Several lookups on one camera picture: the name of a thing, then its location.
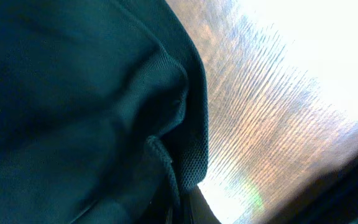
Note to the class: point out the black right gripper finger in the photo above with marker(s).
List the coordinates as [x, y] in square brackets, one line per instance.
[330, 196]

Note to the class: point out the black polo shirt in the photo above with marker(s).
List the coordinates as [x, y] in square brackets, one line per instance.
[103, 113]

